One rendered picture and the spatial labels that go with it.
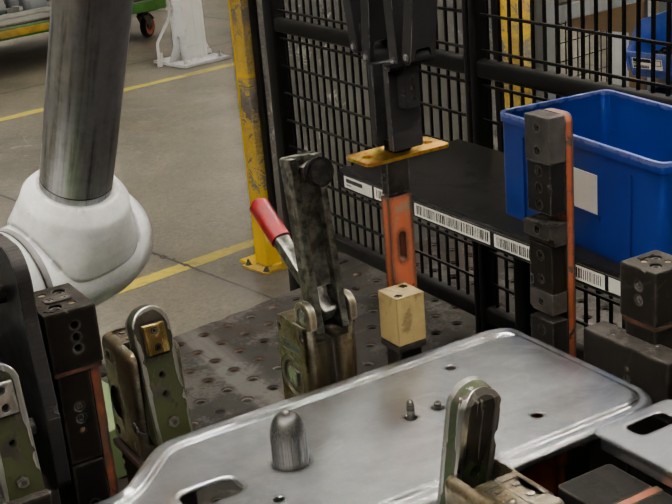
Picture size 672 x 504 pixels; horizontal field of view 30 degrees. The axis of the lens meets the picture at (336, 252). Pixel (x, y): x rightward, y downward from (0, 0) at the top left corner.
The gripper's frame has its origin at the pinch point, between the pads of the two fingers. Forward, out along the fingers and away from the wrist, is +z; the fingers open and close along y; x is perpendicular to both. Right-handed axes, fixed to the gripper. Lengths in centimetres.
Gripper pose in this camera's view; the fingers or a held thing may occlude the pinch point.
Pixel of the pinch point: (395, 104)
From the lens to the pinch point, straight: 104.8
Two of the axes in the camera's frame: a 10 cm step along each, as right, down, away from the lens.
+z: 0.8, 9.4, 3.4
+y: 5.3, 2.5, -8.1
